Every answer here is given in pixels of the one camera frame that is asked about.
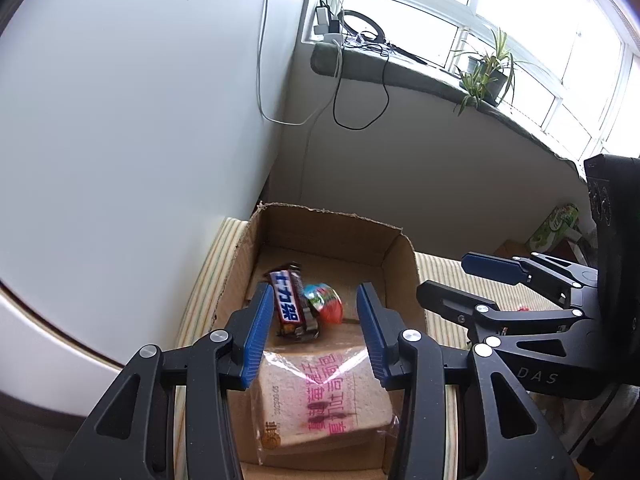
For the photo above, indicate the striped table cloth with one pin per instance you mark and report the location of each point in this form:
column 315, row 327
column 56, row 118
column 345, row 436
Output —
column 215, row 299

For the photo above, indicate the round jelly cup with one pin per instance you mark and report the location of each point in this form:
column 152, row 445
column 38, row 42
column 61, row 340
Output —
column 325, row 302

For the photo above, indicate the green tissue pack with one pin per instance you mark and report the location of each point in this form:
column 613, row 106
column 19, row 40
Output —
column 553, row 229

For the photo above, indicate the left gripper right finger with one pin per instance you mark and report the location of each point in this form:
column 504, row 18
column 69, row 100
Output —
column 501, row 434

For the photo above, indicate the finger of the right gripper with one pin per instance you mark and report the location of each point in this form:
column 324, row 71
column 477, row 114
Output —
column 525, row 269
column 561, row 330

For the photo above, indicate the brown cardboard box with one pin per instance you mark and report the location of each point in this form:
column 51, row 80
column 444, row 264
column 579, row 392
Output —
column 320, row 279

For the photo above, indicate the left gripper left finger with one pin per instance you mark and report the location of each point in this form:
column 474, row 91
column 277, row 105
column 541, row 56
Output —
column 130, row 432

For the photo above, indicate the packaged toast bread slice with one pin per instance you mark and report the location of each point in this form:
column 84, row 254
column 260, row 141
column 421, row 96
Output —
column 318, row 400

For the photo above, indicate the large Snickers bar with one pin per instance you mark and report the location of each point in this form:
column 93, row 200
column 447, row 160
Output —
column 296, row 320

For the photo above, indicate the white power strip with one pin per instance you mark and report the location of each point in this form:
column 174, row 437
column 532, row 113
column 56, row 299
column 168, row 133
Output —
column 327, row 25

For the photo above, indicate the potted green plant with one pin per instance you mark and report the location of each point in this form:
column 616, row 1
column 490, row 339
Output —
column 489, row 77

